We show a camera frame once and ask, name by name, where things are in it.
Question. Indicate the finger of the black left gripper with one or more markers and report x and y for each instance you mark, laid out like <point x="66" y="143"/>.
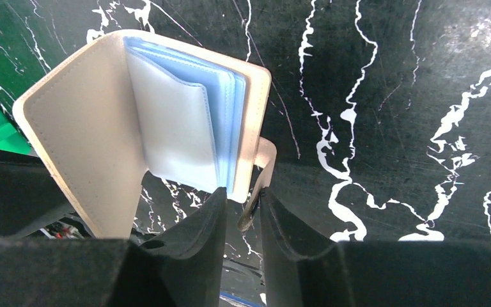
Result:
<point x="29" y="197"/>

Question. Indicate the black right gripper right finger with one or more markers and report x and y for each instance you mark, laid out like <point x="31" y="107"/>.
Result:
<point x="302" y="267"/>

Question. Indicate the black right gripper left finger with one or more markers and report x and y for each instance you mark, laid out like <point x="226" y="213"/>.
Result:
<point x="180" y="267"/>

